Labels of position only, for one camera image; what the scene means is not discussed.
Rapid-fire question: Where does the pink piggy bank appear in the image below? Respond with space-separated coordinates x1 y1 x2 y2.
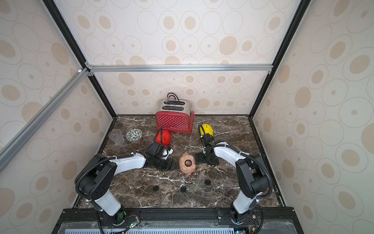
179 154 196 175

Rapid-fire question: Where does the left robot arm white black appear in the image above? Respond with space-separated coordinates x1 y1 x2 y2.
75 153 177 223

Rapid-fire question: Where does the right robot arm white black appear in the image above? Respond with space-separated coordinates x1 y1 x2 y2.
196 134 273 223

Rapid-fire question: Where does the red piggy bank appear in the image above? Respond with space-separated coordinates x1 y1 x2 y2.
155 130 171 146

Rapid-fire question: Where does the yellow piggy bank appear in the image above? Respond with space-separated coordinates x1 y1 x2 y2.
199 124 214 136

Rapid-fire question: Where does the patterned ceramic bowl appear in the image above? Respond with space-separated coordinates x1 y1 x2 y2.
126 128 143 142

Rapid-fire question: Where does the clear plastic cup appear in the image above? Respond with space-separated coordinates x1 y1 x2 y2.
108 129 125 145

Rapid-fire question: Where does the red polka dot toaster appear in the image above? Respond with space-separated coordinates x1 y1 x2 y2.
155 98 194 133

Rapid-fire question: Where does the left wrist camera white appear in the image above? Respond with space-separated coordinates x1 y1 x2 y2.
160 147 173 160

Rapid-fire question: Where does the black toaster cable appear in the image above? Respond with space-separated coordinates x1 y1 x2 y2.
165 92 181 103

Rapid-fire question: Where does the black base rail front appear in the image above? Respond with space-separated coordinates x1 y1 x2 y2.
52 207 303 234

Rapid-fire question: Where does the aluminium rail back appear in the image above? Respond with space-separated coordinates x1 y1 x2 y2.
88 64 273 72

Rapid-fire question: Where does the aluminium rail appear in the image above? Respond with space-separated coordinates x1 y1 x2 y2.
88 64 273 72
1 68 89 171

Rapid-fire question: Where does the aluminium rail left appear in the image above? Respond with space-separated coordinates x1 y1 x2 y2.
1 68 89 171

